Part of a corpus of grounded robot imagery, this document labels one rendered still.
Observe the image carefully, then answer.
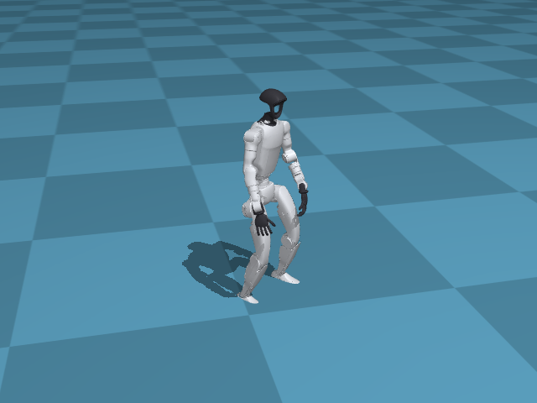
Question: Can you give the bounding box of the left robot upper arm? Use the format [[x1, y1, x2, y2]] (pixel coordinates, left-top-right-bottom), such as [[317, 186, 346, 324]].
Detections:
[[280, 120, 296, 164]]

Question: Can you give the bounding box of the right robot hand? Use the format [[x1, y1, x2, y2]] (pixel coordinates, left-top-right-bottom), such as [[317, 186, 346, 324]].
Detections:
[[252, 202, 275, 236]]

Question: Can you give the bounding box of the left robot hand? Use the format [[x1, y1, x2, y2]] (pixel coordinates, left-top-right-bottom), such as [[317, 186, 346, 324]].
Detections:
[[297, 183, 308, 217]]

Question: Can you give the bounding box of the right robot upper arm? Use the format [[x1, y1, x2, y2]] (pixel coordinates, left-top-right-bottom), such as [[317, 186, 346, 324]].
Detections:
[[242, 128, 262, 177]]

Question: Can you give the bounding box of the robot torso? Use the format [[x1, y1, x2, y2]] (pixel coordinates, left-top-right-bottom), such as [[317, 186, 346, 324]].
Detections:
[[249, 119, 284, 205]]

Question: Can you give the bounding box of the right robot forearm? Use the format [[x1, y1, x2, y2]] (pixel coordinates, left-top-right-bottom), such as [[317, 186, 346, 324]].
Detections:
[[244, 167, 262, 212]]

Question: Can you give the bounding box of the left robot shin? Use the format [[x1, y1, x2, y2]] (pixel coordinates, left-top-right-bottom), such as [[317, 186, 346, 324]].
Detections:
[[277, 242, 300, 275]]

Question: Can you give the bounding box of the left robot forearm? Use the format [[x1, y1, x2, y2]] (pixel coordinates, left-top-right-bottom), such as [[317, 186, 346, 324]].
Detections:
[[288, 154, 308, 189]]

